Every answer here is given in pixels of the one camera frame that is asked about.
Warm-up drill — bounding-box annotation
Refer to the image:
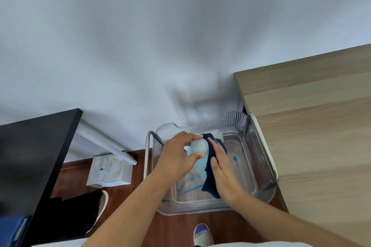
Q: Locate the light wood desk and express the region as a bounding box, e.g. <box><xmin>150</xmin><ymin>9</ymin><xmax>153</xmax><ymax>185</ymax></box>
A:
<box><xmin>234</xmin><ymin>43</ymin><xmax>371</xmax><ymax>247</ymax></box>

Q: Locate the white cardboard box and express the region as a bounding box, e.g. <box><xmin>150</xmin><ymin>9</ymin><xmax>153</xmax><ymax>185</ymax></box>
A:
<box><xmin>86</xmin><ymin>153</ymin><xmax>133</xmax><ymax>189</ymax></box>

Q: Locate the person's black left shoe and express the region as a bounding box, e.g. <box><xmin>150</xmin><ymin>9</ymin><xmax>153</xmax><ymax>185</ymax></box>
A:
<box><xmin>85</xmin><ymin>190</ymin><xmax>109</xmax><ymax>234</ymax></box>

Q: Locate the black table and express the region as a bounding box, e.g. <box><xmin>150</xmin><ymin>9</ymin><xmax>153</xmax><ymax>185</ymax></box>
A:
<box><xmin>0</xmin><ymin>108</ymin><xmax>83</xmax><ymax>247</ymax></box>

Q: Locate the person's left hand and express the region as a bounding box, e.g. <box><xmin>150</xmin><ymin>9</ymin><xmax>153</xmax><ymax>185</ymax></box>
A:
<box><xmin>150</xmin><ymin>131</ymin><xmax>205</xmax><ymax>187</ymax></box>

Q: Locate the person's left forearm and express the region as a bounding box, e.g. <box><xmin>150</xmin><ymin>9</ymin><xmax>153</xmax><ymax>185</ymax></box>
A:
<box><xmin>83</xmin><ymin>169</ymin><xmax>175</xmax><ymax>247</ymax></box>

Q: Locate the white pipe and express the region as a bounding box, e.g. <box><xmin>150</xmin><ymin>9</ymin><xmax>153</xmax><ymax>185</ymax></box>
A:
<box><xmin>77</xmin><ymin>119</ymin><xmax>138</xmax><ymax>166</ymax></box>

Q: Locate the person's right forearm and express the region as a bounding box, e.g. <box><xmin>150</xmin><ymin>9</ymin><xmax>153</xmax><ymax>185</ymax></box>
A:
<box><xmin>229</xmin><ymin>189</ymin><xmax>363</xmax><ymax>247</ymax></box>

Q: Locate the person's right hand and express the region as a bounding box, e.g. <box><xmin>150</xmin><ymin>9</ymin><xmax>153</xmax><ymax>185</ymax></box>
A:
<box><xmin>207</xmin><ymin>137</ymin><xmax>250</xmax><ymax>203</ymax></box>

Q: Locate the blue bag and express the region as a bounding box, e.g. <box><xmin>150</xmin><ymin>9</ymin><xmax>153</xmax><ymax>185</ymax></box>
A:
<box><xmin>0</xmin><ymin>215</ymin><xmax>30</xmax><ymax>247</ymax></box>

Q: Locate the person's white purple right shoe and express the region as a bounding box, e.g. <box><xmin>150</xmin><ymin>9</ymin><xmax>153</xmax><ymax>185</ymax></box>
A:
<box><xmin>193</xmin><ymin>223</ymin><xmax>214</xmax><ymax>247</ymax></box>

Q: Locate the dark blue cloth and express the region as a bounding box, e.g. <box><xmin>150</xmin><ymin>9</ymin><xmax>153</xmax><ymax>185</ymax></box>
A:
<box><xmin>201</xmin><ymin>133</ymin><xmax>228</xmax><ymax>200</ymax></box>

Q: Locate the clear ribbed plastic bin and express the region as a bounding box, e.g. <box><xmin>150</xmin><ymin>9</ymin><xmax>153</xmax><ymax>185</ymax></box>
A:
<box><xmin>152</xmin><ymin>110</ymin><xmax>277</xmax><ymax>216</ymax></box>

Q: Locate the light blue cloth bundle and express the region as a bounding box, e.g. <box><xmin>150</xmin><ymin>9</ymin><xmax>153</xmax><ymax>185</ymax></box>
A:
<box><xmin>185</xmin><ymin>138</ymin><xmax>211</xmax><ymax>181</ymax></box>

